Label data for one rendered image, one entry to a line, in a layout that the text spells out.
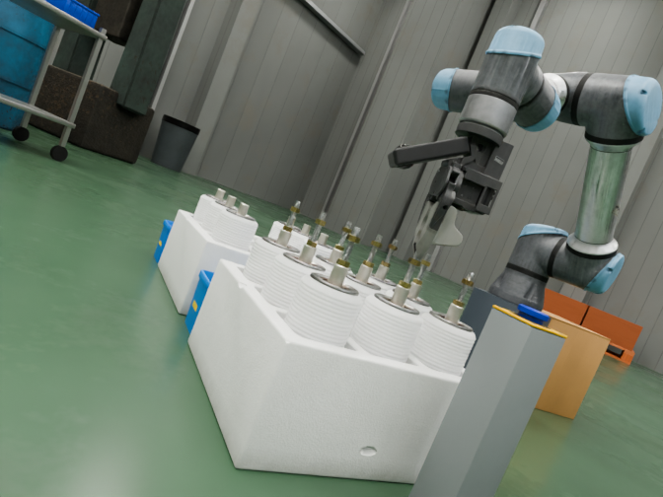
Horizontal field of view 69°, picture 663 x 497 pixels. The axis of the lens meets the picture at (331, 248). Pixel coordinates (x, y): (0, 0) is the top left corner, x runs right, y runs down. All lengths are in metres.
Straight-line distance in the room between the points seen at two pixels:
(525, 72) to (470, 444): 0.52
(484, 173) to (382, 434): 0.41
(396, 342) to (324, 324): 0.13
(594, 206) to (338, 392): 0.83
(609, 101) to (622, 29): 7.65
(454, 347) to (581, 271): 0.63
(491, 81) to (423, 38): 7.86
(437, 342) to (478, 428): 0.18
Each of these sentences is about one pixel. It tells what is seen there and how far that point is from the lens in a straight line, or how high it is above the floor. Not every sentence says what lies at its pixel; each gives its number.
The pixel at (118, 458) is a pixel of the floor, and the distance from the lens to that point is 0.64.
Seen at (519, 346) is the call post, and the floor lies 0.28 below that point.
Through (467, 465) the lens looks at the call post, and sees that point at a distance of 0.68.
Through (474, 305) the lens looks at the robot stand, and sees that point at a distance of 1.40.
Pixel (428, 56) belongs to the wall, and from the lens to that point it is 8.39.
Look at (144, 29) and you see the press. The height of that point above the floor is 1.21.
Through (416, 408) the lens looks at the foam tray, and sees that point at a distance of 0.76.
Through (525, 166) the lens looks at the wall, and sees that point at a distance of 8.21.
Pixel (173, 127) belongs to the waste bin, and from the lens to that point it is 7.15.
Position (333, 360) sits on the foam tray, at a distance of 0.65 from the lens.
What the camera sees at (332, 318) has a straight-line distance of 0.66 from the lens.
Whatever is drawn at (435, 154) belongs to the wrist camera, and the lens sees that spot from 0.73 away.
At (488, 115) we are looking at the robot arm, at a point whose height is 0.56.
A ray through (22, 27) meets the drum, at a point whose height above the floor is 0.68.
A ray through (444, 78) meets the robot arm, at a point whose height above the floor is 0.65.
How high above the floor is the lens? 0.35
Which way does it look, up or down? 4 degrees down
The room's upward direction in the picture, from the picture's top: 22 degrees clockwise
